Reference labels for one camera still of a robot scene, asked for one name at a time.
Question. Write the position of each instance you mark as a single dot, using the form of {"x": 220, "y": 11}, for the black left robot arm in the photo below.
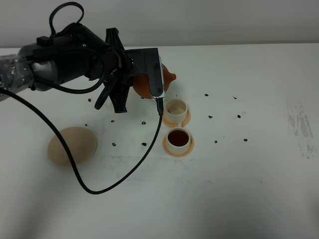
{"x": 34, "y": 67}

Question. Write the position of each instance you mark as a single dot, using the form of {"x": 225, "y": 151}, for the near orange cup saucer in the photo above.
{"x": 190, "y": 148}

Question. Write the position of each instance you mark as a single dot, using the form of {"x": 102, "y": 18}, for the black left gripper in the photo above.
{"x": 82, "y": 53}

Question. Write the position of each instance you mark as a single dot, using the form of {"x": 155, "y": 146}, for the orange cup saucer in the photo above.
{"x": 187, "y": 119}
{"x": 190, "y": 148}

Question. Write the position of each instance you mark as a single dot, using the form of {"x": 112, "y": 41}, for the white teacup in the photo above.
{"x": 178, "y": 141}
{"x": 175, "y": 111}

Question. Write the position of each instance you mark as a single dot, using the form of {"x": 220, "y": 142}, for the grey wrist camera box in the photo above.
{"x": 144, "y": 61}

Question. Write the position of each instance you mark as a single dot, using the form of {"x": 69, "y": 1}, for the far orange cup saucer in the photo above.
{"x": 187, "y": 119}

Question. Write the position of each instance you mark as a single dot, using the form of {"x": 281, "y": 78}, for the near white teacup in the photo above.
{"x": 178, "y": 141}

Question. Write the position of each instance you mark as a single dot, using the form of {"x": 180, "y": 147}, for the brown clay teapot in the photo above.
{"x": 155, "y": 85}

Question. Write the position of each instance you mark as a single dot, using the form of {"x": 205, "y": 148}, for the far white teacup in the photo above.
{"x": 175, "y": 111}

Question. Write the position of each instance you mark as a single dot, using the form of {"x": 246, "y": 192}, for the beige round teapot saucer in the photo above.
{"x": 82, "y": 143}

